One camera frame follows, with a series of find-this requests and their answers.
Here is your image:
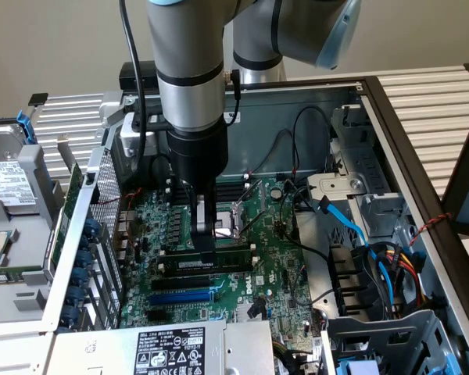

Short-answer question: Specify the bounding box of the thin black wire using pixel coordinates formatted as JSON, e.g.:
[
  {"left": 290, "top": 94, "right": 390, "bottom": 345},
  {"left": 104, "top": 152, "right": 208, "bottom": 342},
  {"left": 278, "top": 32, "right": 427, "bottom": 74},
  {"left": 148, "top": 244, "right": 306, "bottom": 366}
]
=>
[
  {"left": 291, "top": 105, "right": 334, "bottom": 175},
  {"left": 264, "top": 127, "right": 298, "bottom": 177}
]

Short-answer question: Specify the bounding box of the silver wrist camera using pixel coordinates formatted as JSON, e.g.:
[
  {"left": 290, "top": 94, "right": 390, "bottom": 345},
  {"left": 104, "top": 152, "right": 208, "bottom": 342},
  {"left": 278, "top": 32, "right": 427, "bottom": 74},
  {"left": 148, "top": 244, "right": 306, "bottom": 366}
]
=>
[{"left": 119, "top": 112, "right": 157, "bottom": 158}]

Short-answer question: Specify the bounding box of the metal socket cover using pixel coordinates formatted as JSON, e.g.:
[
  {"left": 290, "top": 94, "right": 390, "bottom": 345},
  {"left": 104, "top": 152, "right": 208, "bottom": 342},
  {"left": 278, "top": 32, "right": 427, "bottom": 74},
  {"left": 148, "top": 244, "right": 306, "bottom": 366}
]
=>
[{"left": 234, "top": 178, "right": 270, "bottom": 220}]

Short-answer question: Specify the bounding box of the long black expansion slot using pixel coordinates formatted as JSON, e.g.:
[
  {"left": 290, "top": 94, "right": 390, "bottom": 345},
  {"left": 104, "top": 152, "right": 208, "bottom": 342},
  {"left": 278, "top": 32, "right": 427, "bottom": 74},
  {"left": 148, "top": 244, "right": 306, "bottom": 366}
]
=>
[{"left": 151, "top": 274, "right": 212, "bottom": 293}]

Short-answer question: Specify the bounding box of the silver metal disk bay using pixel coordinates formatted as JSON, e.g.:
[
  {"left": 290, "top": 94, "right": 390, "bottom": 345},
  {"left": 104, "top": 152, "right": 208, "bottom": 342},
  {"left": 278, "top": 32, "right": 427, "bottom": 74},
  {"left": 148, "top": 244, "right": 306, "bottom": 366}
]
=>
[{"left": 306, "top": 104, "right": 411, "bottom": 245}]

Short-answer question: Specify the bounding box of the yellow black wire bundle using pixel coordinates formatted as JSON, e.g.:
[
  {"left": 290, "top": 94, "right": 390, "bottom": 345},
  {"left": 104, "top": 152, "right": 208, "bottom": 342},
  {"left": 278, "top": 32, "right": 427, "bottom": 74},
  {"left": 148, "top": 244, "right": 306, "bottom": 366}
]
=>
[{"left": 272, "top": 338, "right": 310, "bottom": 375}]

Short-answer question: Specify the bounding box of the red black twisted wire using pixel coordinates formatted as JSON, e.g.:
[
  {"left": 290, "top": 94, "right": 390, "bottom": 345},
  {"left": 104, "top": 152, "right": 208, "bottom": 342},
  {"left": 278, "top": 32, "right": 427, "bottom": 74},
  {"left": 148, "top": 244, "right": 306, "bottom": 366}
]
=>
[{"left": 408, "top": 212, "right": 453, "bottom": 248}]

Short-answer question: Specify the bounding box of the thin red wire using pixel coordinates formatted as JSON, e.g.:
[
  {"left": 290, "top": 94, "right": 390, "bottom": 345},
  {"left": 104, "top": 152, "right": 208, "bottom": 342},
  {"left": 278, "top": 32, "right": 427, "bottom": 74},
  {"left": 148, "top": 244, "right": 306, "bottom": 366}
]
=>
[{"left": 101, "top": 187, "right": 145, "bottom": 208}]

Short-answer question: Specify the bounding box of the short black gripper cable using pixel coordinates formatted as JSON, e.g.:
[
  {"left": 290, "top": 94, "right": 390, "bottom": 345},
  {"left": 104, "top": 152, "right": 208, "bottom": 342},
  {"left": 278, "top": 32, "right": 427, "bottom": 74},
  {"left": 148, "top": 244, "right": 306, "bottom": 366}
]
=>
[{"left": 223, "top": 68, "right": 244, "bottom": 127}]

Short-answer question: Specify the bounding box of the grey parts rack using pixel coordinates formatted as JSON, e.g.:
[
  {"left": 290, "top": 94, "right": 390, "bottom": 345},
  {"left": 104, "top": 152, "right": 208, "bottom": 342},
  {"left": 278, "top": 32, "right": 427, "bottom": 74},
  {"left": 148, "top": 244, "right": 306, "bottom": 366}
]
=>
[{"left": 0, "top": 116, "right": 70, "bottom": 325}]

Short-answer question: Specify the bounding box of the blue plastic block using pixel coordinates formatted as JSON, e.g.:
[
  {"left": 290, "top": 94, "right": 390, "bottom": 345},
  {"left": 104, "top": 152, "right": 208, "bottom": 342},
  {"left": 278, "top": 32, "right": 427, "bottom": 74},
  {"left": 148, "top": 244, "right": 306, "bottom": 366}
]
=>
[{"left": 337, "top": 358, "right": 381, "bottom": 375}]

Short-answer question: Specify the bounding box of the green RAM stick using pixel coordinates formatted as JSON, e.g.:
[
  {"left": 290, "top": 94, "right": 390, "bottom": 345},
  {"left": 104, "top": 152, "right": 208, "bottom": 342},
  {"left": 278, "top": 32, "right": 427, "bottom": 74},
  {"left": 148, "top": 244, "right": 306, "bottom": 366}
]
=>
[
  {"left": 163, "top": 249, "right": 255, "bottom": 277},
  {"left": 0, "top": 267, "right": 44, "bottom": 285}
]

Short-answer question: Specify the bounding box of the short black expansion slot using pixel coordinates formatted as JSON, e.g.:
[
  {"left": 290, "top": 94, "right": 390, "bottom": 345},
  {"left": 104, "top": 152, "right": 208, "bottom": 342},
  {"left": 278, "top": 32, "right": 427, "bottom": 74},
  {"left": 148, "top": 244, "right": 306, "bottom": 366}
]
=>
[{"left": 146, "top": 309, "right": 172, "bottom": 323}]

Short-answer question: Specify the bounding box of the thick black wire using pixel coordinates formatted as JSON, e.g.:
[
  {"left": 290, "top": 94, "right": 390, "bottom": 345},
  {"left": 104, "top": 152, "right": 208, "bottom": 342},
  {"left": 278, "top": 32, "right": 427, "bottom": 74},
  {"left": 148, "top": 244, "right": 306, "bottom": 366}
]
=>
[{"left": 279, "top": 177, "right": 331, "bottom": 261}]

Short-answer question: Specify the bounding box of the green motherboard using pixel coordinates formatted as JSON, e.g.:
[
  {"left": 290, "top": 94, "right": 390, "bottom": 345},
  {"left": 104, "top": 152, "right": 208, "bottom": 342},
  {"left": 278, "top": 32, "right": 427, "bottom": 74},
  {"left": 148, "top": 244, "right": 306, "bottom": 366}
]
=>
[{"left": 119, "top": 177, "right": 313, "bottom": 333}]

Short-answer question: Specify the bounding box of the hard disk with white label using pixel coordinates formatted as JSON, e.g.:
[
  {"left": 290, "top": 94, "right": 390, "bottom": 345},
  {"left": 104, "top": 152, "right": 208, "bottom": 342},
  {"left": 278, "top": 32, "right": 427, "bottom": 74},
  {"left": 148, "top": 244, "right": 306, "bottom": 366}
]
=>
[{"left": 0, "top": 123, "right": 38, "bottom": 216}]

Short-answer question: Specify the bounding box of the CPU socket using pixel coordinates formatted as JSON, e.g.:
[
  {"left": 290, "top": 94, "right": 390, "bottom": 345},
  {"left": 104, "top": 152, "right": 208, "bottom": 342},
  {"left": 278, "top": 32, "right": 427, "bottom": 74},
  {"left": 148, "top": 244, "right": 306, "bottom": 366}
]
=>
[{"left": 214, "top": 206, "right": 251, "bottom": 249}]

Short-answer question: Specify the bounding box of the black wire with connector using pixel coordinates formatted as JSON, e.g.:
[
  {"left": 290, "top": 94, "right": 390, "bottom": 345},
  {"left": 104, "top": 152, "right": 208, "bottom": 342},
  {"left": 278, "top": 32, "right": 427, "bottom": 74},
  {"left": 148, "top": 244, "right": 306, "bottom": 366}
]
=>
[{"left": 150, "top": 154, "right": 171, "bottom": 184}]

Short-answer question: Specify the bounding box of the black fan shroud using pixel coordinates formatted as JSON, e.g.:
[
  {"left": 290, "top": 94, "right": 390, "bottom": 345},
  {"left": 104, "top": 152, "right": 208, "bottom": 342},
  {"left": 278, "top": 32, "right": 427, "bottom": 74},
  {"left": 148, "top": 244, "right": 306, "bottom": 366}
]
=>
[{"left": 327, "top": 242, "right": 378, "bottom": 318}]

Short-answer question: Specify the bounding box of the blue expansion slot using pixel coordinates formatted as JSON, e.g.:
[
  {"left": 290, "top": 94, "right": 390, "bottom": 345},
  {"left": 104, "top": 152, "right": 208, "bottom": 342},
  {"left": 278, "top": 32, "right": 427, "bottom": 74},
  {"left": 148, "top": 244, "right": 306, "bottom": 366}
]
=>
[{"left": 148, "top": 291, "right": 215, "bottom": 309}]

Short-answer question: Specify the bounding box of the open metal PC case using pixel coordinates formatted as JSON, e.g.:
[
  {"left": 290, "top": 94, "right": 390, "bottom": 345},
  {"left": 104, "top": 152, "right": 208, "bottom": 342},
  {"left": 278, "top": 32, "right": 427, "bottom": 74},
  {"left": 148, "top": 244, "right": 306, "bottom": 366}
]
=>
[{"left": 38, "top": 76, "right": 469, "bottom": 375}]

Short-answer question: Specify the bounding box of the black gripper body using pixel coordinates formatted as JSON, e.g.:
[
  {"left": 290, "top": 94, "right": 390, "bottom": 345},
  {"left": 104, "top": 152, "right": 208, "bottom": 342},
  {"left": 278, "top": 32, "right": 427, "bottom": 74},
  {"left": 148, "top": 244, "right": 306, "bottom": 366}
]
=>
[{"left": 166, "top": 123, "right": 230, "bottom": 193}]

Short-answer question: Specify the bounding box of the silver chipset heatsink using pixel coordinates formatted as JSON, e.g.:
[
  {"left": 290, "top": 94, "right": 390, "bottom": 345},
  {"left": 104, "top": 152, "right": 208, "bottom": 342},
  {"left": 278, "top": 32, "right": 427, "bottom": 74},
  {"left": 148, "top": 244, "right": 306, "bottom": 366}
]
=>
[{"left": 235, "top": 302, "right": 267, "bottom": 322}]

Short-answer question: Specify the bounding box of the blue disk rail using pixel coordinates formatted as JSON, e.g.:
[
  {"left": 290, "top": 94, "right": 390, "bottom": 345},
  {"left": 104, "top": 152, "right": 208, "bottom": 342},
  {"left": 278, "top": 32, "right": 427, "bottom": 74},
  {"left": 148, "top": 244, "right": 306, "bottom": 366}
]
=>
[{"left": 16, "top": 109, "right": 39, "bottom": 148}]

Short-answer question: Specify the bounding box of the green graphics card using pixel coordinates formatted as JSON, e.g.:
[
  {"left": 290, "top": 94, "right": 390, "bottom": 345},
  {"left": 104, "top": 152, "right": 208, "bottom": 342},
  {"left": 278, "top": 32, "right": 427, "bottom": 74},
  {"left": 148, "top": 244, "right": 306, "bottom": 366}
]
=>
[{"left": 46, "top": 132, "right": 85, "bottom": 274}]

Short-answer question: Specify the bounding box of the silver power supply with label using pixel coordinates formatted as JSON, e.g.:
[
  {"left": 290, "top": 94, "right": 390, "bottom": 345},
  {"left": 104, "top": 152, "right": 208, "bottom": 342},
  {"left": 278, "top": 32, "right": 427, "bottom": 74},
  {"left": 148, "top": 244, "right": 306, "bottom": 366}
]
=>
[{"left": 42, "top": 318, "right": 275, "bottom": 375}]

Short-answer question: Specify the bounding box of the grey drive cage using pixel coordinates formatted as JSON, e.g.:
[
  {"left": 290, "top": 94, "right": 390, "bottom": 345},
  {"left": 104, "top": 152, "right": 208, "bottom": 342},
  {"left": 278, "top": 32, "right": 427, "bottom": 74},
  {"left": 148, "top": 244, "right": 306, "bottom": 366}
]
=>
[{"left": 320, "top": 309, "right": 460, "bottom": 375}]

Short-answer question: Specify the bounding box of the multicoloured power wire bundle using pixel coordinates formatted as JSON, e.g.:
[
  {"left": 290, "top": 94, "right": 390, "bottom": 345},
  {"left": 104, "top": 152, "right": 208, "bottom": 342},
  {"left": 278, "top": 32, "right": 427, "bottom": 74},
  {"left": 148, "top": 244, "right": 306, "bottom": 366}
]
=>
[{"left": 369, "top": 240, "right": 429, "bottom": 313}]

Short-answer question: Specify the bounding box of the long black robot cable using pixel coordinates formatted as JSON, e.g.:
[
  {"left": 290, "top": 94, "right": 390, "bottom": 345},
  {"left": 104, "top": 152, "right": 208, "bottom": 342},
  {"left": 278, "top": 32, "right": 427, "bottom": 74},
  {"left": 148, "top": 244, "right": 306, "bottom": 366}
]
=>
[{"left": 118, "top": 0, "right": 149, "bottom": 157}]

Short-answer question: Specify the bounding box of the dark framed side panel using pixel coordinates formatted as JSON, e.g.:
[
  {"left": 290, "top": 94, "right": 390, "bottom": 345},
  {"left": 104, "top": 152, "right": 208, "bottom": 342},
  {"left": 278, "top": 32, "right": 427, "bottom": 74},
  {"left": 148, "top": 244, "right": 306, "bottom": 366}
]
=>
[{"left": 440, "top": 105, "right": 469, "bottom": 238}]

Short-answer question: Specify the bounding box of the black box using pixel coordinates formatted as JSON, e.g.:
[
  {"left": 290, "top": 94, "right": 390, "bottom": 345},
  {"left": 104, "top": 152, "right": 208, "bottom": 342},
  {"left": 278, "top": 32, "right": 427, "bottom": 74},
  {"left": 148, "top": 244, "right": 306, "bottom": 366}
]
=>
[{"left": 118, "top": 61, "right": 159, "bottom": 93}]

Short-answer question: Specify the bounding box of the blue flat disk wire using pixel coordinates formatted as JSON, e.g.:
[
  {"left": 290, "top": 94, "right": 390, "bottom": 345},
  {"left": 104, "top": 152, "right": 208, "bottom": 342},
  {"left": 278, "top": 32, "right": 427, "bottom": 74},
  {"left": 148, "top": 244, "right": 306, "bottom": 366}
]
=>
[{"left": 316, "top": 196, "right": 398, "bottom": 313}]

